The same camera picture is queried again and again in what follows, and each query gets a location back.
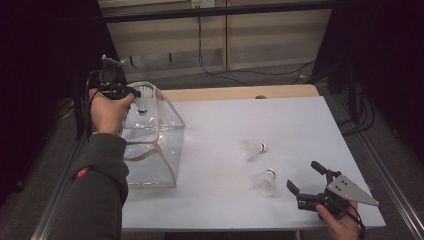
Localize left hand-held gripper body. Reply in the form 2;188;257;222
96;54;134;101

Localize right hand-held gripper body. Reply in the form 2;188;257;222
295;170;380;220

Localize white feather shuttlecock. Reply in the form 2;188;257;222
240;139;268;162
136;85;154;116
253;168;277;197

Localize transparent bag with beige trim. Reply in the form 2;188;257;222
120;80;186;189

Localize person's left hand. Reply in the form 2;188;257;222
89;88;136;136

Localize person's right hand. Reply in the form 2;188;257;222
314;200;363;240

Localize black curtain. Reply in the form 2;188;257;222
0;0;123;201
313;0;424;158

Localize black stand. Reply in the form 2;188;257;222
348;63;360;123

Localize beige wooden cabinet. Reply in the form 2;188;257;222
98;0;334;83

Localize right hand-held gripper black cable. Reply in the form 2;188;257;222
334;198;368;240

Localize hand-held gripper black cable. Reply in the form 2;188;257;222
334;198;368;240
84;69;103;143

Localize left hand-held gripper black cable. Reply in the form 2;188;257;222
84;69;103;143

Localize black floor cables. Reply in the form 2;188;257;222
336;94;377;137

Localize black power cable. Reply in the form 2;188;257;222
197;8;316;87

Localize white wall socket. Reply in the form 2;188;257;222
190;0;216;9

